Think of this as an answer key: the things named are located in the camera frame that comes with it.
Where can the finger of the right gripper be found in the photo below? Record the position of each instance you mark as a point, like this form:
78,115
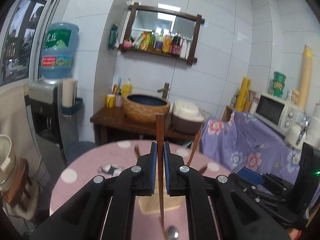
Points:
250,176
276,187

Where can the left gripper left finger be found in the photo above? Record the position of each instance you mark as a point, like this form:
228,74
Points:
102,209

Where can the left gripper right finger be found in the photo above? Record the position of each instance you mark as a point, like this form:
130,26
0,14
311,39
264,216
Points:
217,208

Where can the steel spoon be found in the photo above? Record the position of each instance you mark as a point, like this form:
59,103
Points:
172,233

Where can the brown wooden chopstick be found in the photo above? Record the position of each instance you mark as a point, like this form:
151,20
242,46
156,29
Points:
195,146

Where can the purple floral cloth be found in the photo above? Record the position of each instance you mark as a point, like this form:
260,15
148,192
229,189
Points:
246,141

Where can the pink polka dot tablecloth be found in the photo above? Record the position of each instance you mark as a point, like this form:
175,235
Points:
108,161

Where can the white electric kettle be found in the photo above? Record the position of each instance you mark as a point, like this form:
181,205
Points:
296,134

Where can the yellow roll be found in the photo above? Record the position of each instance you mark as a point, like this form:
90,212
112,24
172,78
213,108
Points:
243,94

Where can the white microwave oven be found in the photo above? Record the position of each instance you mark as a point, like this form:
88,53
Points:
277,113

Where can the white brown rice cooker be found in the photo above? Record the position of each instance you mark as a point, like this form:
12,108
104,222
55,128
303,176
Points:
186,117

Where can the dark wooden sink table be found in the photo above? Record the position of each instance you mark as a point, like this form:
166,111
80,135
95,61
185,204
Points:
111,124

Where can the small wooden stool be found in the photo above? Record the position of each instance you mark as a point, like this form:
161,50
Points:
14,194

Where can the water dispenser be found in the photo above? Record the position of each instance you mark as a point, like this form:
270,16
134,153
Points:
56,125

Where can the green stacked containers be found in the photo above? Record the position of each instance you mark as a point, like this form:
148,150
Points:
278,84

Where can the woven basin sink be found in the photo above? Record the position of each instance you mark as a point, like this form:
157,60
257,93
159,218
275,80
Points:
143,108

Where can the cream cooking pot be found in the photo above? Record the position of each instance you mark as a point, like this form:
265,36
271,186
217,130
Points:
8,163

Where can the yellow mug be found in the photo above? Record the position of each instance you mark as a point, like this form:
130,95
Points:
110,100

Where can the bamboo style faucet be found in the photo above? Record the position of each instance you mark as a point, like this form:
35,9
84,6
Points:
164,90

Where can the yellow soap bottle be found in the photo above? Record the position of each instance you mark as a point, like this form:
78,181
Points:
126,89

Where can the white paper cup sleeve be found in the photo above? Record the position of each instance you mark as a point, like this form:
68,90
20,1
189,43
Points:
68,96

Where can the dark soy sauce bottle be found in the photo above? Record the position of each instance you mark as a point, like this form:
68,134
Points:
176,44

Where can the yellow oil bottle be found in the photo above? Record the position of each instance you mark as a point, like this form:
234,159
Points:
167,43

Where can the purple label bottle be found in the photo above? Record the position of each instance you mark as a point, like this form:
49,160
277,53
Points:
159,42

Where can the blue water jug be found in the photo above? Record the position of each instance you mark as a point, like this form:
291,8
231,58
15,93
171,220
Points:
60,43

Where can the pink small bowl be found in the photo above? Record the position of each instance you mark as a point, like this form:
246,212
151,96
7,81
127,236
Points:
127,44

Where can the yellow snack packet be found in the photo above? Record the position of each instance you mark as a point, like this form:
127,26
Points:
145,40

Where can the wooden framed mirror shelf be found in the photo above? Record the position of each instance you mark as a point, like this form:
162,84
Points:
154,19

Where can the green hanging packet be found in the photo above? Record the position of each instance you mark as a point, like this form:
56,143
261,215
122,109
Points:
113,42

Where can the window with metal frame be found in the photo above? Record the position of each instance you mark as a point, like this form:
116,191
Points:
23,27

